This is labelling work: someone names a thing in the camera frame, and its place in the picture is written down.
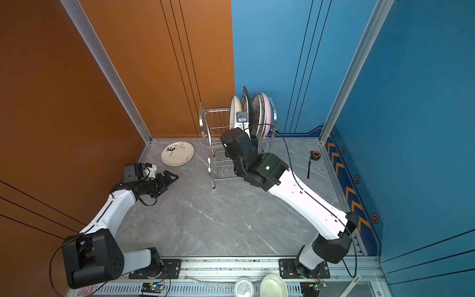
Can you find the pink plate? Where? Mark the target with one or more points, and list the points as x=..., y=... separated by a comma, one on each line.
x=268, y=115

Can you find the steel two-tier dish rack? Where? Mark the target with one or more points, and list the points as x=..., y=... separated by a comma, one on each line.
x=219, y=148

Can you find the plain cream plate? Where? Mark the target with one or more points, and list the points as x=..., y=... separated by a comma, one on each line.
x=237, y=104

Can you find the green circuit board left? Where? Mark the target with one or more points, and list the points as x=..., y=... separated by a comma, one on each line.
x=153, y=289

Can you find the green circuit board right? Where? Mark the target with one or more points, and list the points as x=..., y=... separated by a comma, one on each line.
x=317, y=287

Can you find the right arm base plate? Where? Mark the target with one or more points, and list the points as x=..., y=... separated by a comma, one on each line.
x=291, y=268

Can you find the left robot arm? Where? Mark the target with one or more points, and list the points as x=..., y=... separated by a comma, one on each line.
x=93, y=256

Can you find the white plate red chinese characters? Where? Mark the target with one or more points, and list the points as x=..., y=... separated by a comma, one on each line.
x=256, y=115

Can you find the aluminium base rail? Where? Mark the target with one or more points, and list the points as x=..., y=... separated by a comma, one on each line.
x=216, y=277

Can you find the black orange tape roll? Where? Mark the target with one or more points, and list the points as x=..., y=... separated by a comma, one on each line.
x=314, y=156

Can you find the cream plate with panda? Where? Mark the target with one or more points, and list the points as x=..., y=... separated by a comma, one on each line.
x=178, y=153

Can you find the white round lid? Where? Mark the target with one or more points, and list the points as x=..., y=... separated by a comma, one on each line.
x=244, y=288

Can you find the white plate dark green rim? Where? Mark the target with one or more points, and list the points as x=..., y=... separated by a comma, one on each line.
x=244, y=103

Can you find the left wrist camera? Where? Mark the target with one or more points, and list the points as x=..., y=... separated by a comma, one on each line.
x=150, y=170

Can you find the green circuit board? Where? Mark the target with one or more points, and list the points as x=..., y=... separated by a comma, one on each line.
x=317, y=287
x=153, y=289

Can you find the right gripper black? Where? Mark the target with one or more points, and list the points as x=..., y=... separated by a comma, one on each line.
x=226, y=151

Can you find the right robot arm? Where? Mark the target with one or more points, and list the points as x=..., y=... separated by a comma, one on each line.
x=334, y=226

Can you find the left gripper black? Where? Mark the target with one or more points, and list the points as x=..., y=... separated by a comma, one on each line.
x=163, y=185

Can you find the white stick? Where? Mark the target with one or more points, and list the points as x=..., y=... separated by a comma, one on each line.
x=350, y=287

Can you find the white plate orange sunburst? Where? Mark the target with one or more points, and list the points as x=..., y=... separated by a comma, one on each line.
x=232, y=115

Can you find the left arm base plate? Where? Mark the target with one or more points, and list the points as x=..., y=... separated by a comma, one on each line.
x=170, y=269

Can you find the white bowl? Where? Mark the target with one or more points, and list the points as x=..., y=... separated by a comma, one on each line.
x=273, y=286

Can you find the dark square floral plate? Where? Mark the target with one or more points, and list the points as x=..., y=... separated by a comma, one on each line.
x=251, y=111

